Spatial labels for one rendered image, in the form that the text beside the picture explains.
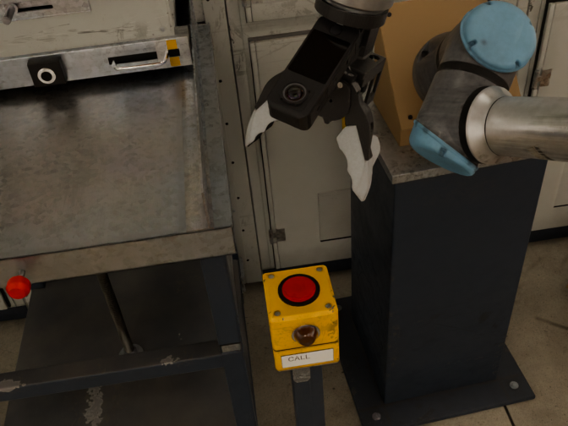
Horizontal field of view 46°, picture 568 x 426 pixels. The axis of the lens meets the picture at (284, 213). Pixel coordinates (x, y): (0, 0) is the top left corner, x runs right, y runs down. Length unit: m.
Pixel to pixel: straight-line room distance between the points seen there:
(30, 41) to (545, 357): 1.45
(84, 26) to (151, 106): 0.19
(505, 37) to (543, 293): 1.12
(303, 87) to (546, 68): 1.23
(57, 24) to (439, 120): 0.71
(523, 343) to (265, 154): 0.86
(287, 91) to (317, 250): 1.36
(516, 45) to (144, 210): 0.61
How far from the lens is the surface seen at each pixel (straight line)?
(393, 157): 1.23
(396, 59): 1.26
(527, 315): 2.00
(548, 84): 1.83
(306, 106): 0.61
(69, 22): 1.32
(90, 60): 1.34
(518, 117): 0.96
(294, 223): 1.86
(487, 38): 1.07
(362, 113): 0.68
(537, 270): 2.13
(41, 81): 1.34
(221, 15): 1.53
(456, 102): 1.02
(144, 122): 1.22
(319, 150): 1.72
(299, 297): 0.77
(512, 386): 1.81
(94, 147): 1.18
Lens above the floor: 1.48
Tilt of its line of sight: 41 degrees down
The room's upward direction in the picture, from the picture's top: 5 degrees counter-clockwise
